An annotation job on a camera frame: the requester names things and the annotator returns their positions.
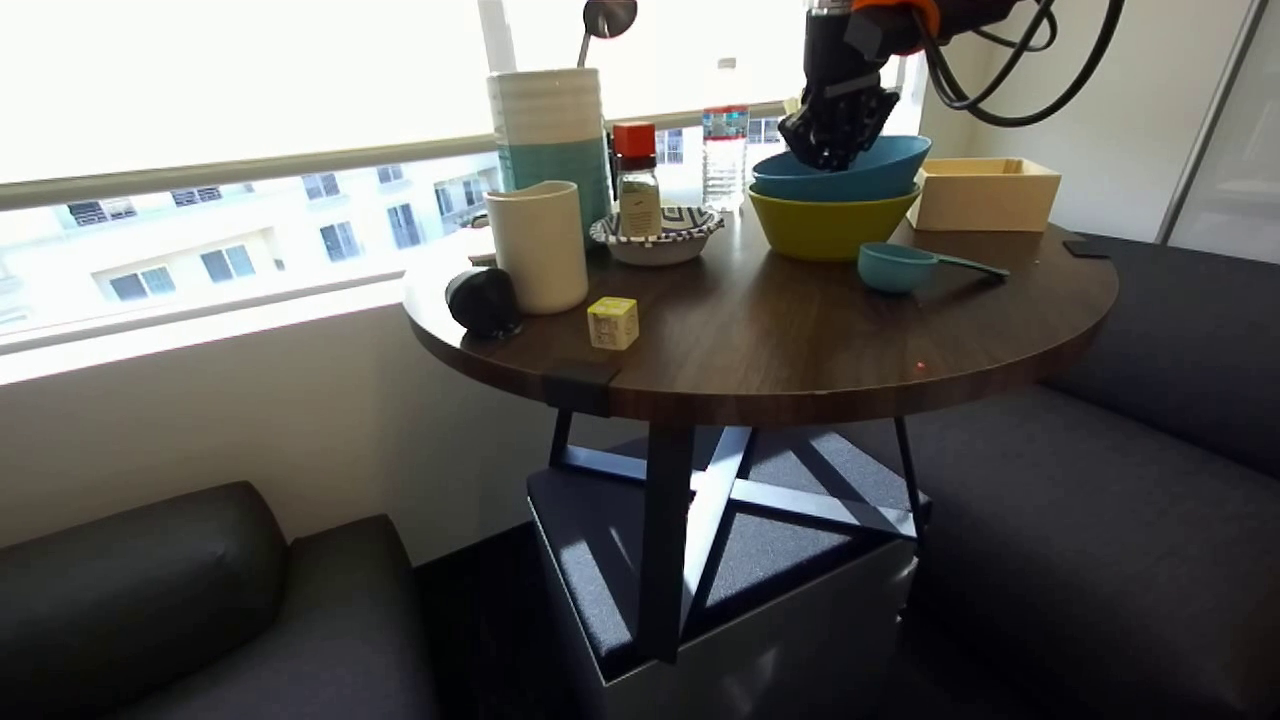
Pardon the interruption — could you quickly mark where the yellow-green bowl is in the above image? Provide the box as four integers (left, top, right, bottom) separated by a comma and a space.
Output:
750, 192, 917, 264

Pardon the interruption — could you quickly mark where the small cream jar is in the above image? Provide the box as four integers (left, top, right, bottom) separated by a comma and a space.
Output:
615, 174, 658, 237

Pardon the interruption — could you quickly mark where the red cup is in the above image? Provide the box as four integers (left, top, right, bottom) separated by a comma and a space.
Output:
612, 120, 656, 167

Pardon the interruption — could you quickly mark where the metal spoon in canister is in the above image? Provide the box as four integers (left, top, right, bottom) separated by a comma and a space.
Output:
577, 0, 638, 65

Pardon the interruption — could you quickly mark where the patterned dish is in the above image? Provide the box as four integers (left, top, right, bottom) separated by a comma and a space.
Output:
588, 202, 722, 268

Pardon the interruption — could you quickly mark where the blue bowl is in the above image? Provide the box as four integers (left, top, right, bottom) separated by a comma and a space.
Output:
750, 137, 932, 200

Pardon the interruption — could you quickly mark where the light wooden box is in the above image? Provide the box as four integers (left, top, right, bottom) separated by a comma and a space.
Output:
910, 155, 1061, 231

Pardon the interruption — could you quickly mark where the yellow cube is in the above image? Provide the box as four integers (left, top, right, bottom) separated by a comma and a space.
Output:
588, 295, 638, 350

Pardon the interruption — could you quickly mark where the small black round object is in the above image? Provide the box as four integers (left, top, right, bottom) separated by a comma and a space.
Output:
444, 268, 521, 341

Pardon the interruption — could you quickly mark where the dark grey sofa right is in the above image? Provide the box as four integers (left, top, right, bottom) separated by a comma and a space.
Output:
917, 241, 1280, 720

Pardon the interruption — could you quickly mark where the clear water bottle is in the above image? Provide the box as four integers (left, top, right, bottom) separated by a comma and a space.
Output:
705, 105, 747, 207

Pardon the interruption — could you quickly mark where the round dark wooden table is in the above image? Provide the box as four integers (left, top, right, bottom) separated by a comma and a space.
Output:
403, 221, 1121, 660

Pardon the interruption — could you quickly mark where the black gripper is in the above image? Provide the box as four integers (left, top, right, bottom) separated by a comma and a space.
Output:
780, 11, 895, 170

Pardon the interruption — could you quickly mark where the cream ceramic cup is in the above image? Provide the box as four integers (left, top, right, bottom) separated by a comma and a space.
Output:
489, 181, 588, 314

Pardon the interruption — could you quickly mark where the white and teal canister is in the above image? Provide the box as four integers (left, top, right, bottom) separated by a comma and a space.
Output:
489, 67, 608, 223

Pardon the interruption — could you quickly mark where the black leather armchair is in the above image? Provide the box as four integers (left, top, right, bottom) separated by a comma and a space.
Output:
0, 484, 444, 720

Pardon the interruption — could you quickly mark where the teal measuring scoop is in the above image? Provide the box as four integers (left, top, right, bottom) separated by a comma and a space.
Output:
854, 245, 1008, 295

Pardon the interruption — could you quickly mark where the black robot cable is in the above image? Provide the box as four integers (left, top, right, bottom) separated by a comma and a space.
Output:
924, 0, 1129, 130

